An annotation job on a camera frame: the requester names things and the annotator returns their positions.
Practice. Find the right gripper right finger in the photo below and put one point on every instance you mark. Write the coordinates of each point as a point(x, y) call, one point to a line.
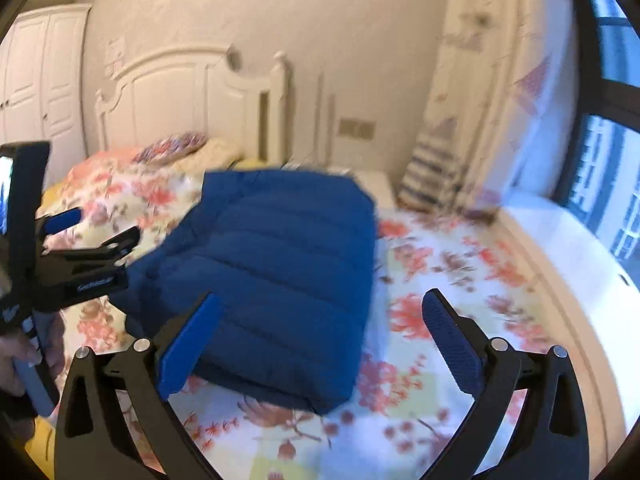
point(550, 438)

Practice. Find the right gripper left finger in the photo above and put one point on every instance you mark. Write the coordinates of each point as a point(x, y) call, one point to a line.
point(92, 438)

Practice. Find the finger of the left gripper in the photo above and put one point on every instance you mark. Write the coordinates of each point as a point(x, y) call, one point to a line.
point(116, 248)
point(52, 224)

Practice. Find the navy blue puffer jacket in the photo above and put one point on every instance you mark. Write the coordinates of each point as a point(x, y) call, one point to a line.
point(290, 255)

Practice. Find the person left hand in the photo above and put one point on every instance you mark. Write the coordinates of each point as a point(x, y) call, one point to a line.
point(16, 345)

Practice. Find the patterned purple pillow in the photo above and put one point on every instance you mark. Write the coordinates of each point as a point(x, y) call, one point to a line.
point(168, 150)

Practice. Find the cream pillow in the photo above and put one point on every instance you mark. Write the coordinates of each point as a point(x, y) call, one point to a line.
point(214, 154)

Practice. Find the floral bed quilt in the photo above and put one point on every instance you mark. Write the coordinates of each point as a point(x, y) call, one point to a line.
point(405, 406)

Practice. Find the white wardrobe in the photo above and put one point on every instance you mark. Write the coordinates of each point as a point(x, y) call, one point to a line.
point(41, 62)

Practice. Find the white wooden headboard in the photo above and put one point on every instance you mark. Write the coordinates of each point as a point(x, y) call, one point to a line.
point(195, 88)

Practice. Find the white stand lamp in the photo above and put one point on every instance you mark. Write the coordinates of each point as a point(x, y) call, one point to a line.
point(323, 124)

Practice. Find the dark framed window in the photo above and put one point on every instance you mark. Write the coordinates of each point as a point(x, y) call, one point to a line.
point(599, 183)

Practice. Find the white bedside table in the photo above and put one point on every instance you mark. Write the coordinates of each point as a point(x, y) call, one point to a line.
point(375, 183)

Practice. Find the patterned window curtain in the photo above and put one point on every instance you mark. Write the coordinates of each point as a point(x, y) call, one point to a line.
point(497, 65)

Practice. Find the wall notice papers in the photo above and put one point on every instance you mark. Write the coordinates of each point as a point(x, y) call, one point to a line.
point(114, 57)

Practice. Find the wall socket panel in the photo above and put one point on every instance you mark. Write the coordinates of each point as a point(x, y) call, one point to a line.
point(357, 129)

